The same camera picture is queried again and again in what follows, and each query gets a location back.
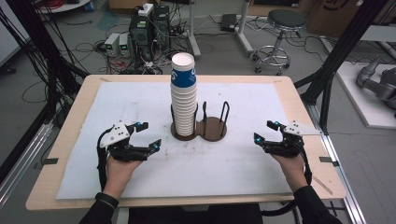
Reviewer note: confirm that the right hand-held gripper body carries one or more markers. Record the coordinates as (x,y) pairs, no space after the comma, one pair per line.
(289,146)

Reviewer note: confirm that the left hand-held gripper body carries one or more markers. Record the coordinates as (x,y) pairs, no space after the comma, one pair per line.
(116,135)

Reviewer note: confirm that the stack of paper cups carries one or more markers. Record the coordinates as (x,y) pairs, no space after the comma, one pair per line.
(184,112)

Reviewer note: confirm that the person's right hand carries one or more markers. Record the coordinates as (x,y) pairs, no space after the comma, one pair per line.
(292,171)

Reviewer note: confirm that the person's left hand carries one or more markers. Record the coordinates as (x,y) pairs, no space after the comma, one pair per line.
(118,174)

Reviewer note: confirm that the black tape strip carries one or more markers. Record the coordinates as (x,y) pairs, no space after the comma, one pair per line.
(49,161)
(328,160)

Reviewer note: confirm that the white foam mat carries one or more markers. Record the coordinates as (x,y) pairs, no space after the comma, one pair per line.
(199,168)

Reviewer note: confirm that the black wristband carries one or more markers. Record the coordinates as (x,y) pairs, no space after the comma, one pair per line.
(107,199)

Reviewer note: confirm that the person's dark clothing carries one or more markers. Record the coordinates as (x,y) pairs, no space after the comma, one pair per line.
(193,216)

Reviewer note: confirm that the grey power supply unit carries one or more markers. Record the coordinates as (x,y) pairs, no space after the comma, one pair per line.
(124,45)
(112,43)

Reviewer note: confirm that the white platform board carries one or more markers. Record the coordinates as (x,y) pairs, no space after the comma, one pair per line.
(361,102)

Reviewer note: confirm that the black computer tower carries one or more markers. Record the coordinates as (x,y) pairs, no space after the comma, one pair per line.
(146,34)

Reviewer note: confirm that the white desk leg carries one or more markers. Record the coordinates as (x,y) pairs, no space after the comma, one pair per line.
(193,34)
(244,31)

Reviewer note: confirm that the black round stool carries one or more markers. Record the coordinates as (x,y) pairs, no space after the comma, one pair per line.
(285,18)

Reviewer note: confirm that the black box device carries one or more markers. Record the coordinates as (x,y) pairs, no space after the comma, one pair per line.
(228,22)

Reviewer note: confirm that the white power adapter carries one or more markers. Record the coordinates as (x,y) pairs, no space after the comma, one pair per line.
(145,9)

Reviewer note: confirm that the brown cardboard box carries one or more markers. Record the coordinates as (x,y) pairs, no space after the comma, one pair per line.
(336,15)

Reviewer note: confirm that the aluminium rail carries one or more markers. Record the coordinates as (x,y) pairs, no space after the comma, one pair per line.
(339,174)
(21,158)

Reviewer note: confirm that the black metal frame post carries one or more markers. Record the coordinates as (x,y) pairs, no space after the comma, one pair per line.
(342,46)
(40,49)

